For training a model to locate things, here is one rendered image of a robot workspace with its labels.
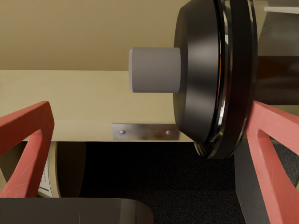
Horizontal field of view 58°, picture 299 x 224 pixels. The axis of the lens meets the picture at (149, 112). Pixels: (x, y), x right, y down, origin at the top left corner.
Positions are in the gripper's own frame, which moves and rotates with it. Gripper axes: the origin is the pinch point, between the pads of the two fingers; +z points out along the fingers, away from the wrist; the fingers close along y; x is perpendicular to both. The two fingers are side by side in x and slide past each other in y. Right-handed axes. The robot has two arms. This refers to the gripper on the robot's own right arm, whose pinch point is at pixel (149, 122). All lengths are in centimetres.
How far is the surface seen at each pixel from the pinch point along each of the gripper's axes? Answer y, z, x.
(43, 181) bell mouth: 14.3, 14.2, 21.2
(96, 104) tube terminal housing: 5.9, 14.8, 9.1
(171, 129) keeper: -2.3, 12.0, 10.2
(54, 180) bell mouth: 12.5, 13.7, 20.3
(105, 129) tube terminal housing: 4.6, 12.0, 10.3
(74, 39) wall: 19, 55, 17
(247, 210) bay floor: -17.7, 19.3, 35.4
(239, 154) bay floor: -17.7, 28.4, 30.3
